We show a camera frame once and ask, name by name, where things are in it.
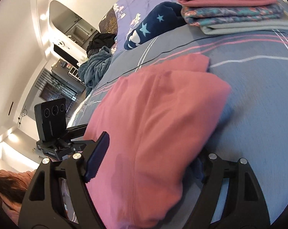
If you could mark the black camera box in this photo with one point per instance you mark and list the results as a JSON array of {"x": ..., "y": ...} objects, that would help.
[{"x": 50, "y": 117}]

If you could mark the teal floral folded garment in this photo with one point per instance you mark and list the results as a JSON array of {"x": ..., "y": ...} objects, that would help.
[{"x": 207, "y": 16}]

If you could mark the navy star plush pillow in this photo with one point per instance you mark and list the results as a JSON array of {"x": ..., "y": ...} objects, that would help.
[{"x": 164, "y": 17}]

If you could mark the black clothes pile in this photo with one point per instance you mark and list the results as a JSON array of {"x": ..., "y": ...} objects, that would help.
[{"x": 99, "y": 41}]

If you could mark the blue striped bed cover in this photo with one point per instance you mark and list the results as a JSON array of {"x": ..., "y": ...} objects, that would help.
[{"x": 254, "y": 124}]

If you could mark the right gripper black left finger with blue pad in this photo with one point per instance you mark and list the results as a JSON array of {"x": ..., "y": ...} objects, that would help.
[{"x": 43, "y": 206}]

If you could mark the pink sleeved left forearm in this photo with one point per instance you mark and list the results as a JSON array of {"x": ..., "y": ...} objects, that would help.
[{"x": 12, "y": 209}]

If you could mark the person's brown hair head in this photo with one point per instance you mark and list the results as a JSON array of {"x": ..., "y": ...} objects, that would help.
[{"x": 14, "y": 185}]

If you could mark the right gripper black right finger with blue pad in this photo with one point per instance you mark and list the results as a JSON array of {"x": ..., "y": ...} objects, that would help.
[{"x": 245, "y": 205}]

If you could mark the blue-grey crumpled blanket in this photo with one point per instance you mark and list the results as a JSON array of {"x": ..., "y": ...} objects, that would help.
[{"x": 92, "y": 71}]

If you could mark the dark patterned headboard pillow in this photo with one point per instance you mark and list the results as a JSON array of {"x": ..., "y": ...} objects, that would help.
[{"x": 109, "y": 24}]

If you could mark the pink garment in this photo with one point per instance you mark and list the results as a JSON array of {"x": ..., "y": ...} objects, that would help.
[{"x": 158, "y": 120}]

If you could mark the grey folded garment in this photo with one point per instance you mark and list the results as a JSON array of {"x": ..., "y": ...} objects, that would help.
[{"x": 242, "y": 27}]

